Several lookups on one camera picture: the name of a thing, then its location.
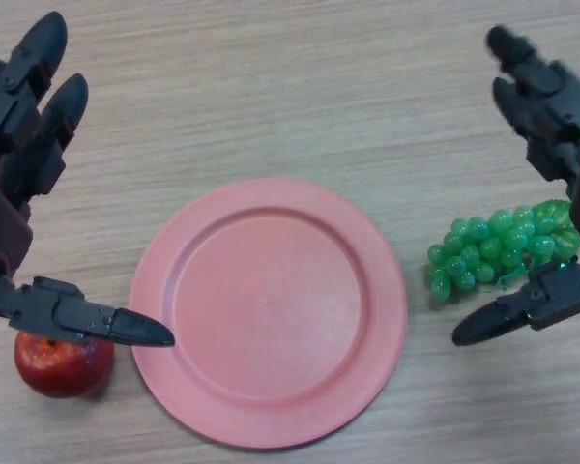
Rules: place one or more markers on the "pink round plate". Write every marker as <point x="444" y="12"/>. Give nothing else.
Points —
<point x="270" y="309"/>

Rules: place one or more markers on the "green grape bunch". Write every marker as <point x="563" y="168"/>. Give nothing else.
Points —
<point x="488" y="241"/>

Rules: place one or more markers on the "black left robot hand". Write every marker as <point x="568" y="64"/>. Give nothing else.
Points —
<point x="7" y="154"/>

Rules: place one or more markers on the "red apple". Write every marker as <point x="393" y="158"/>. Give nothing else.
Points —
<point x="63" y="372"/>

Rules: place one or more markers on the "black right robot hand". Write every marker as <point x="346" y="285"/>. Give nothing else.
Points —
<point x="560" y="121"/>

